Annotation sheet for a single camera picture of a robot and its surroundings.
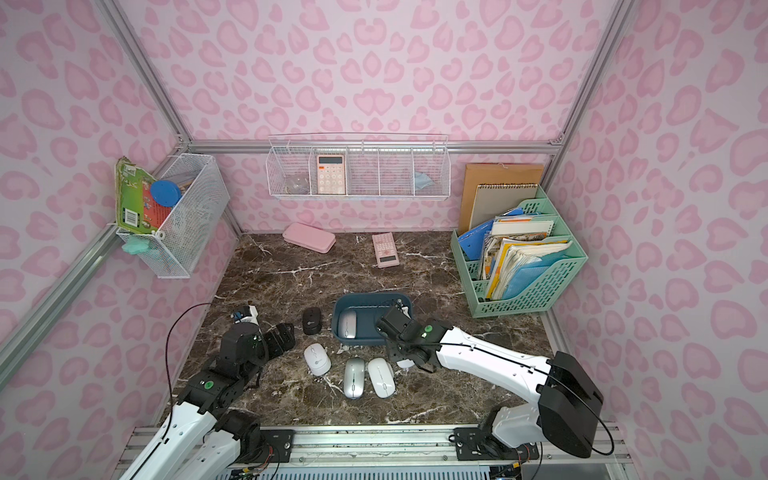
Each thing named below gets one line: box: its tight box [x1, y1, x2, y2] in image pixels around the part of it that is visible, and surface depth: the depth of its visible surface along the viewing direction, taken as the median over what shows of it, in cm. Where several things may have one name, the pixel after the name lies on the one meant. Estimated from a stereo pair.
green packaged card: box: [115, 156, 170, 232], surface depth 72 cm
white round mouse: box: [303, 343, 332, 377], surface depth 87 cm
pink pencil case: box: [282, 222, 336, 254], surface depth 120 cm
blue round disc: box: [150, 180, 181, 207], surface depth 76 cm
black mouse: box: [302, 306, 322, 335], surface depth 95 cm
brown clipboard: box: [459, 163, 544, 236], surface depth 98 cm
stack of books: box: [480, 216, 573, 299], surface depth 88 cm
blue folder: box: [458, 220, 494, 261], surface depth 100 cm
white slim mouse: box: [367, 357, 397, 399], surface depth 84 cm
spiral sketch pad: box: [470, 183, 539, 230], surface depth 99 cm
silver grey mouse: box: [344, 357, 365, 400], surface depth 84 cm
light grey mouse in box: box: [339, 310, 357, 339], surface depth 95 cm
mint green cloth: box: [122, 234, 153, 255], surface depth 65 cm
